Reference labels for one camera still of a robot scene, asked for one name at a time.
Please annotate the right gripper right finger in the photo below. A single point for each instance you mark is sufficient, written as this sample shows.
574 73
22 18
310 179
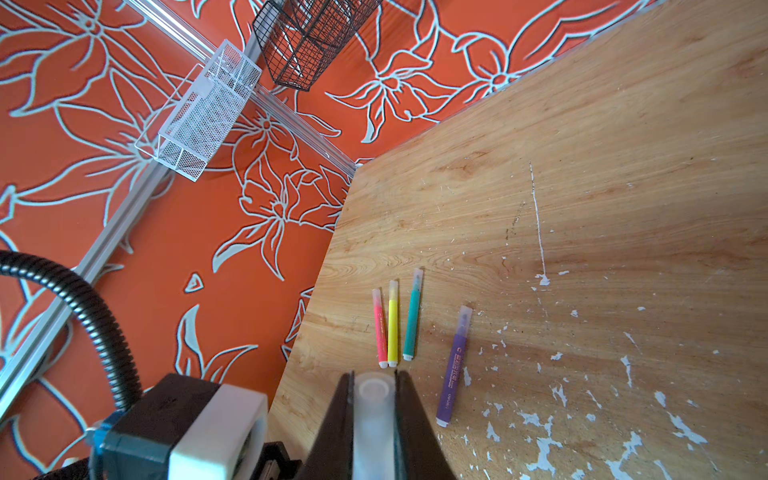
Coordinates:
417 453

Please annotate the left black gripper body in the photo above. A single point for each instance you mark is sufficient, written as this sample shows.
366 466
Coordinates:
274 463

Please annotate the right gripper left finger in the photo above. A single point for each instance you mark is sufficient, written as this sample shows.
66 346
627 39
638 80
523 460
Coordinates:
331 456

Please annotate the green marker pen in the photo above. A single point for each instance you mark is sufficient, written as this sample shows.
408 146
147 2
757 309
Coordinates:
413 316

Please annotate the pink marker pen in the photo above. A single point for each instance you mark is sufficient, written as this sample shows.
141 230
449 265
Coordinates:
380 329

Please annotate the purple marker pen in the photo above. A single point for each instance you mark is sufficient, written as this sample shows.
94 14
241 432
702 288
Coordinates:
454 368

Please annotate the yellow marker pen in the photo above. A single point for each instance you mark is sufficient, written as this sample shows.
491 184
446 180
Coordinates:
393 324

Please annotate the white mesh basket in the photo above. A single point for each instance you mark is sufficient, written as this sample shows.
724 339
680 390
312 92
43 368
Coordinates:
185 133

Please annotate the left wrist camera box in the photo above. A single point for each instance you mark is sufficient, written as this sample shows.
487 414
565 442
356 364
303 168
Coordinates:
182 428

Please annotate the black wire basket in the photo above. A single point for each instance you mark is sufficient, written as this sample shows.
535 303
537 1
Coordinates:
298 40

